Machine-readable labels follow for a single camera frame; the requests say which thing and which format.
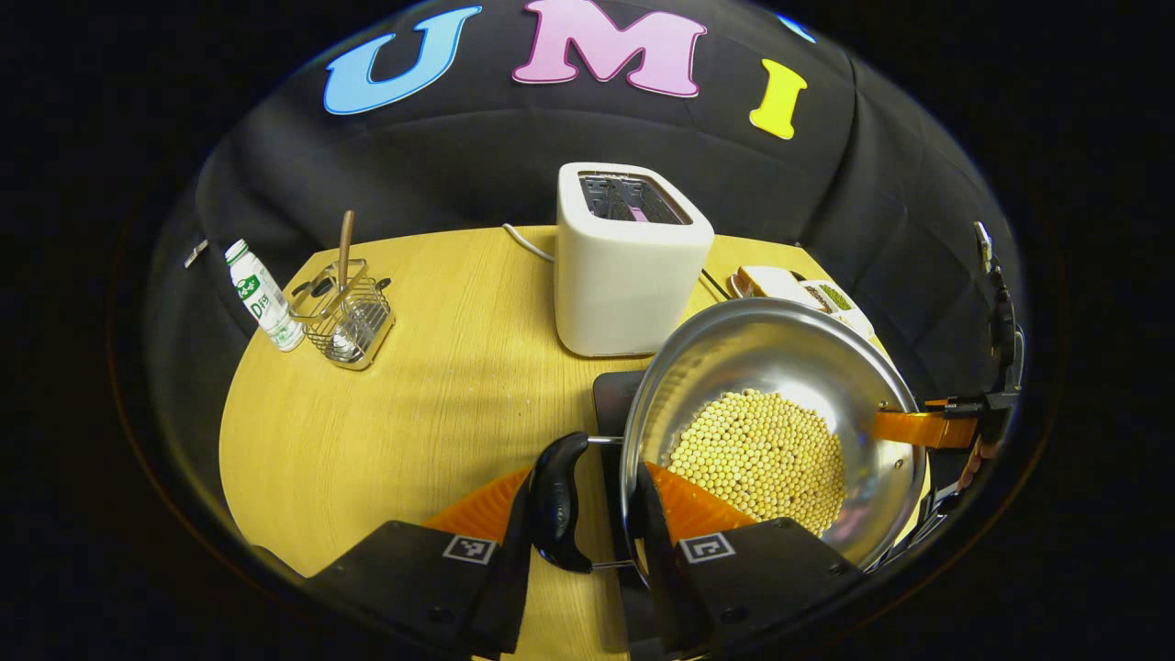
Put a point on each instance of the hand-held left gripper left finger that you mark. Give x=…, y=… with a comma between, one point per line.
x=514, y=569

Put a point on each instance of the stainless steel pot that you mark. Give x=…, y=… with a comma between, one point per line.
x=762, y=349

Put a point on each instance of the pile of yellow soybeans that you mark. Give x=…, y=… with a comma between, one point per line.
x=757, y=459

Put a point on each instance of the white plate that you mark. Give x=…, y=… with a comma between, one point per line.
x=735, y=286

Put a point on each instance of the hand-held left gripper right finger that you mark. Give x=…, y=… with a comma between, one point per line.
x=665, y=588

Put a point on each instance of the sandwich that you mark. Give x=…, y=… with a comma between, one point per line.
x=771, y=283

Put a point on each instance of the black induction cooktop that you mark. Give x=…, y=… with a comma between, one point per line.
x=615, y=404

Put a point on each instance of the silver metal clip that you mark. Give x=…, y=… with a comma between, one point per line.
x=196, y=254

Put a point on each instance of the white toaster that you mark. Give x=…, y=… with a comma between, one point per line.
x=624, y=285

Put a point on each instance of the white green-label drink bottle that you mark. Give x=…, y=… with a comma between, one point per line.
x=266, y=298

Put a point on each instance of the black backdrop cloth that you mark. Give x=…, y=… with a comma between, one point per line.
x=441, y=174

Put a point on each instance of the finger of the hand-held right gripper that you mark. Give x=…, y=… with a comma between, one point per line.
x=979, y=464
x=918, y=429

